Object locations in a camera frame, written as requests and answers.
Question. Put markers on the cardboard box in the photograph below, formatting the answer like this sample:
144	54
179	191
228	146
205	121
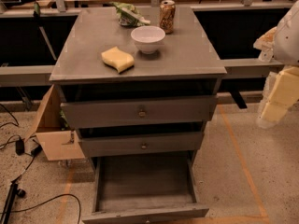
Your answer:
57	143

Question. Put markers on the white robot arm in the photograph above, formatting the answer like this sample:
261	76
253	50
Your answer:
281	42

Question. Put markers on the yellow sponge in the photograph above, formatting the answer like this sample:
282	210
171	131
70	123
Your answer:
118	59

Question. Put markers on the black tripod leg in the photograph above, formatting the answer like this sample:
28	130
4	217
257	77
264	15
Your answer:
12	193

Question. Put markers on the white bowl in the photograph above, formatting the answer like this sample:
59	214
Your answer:
148	39

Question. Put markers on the top grey drawer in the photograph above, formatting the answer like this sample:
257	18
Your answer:
114	113

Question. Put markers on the black power adapter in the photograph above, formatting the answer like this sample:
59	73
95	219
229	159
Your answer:
19	147

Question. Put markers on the grey drawer cabinet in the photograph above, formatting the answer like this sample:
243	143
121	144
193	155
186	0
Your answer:
185	65

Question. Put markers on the green chip bag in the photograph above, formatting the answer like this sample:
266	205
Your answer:
129	15

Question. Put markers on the grey drawer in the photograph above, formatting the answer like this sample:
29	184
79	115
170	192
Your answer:
139	144
114	113
144	189

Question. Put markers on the grey metal rail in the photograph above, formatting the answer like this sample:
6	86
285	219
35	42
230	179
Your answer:
22	76

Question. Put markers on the gold drink can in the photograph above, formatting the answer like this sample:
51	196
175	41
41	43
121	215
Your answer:
167	15

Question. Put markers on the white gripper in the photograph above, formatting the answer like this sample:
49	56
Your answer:
288	42

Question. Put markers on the bottom grey drawer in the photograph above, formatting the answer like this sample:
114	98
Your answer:
144	189

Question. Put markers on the middle grey drawer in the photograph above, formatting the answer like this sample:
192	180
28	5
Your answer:
139	144

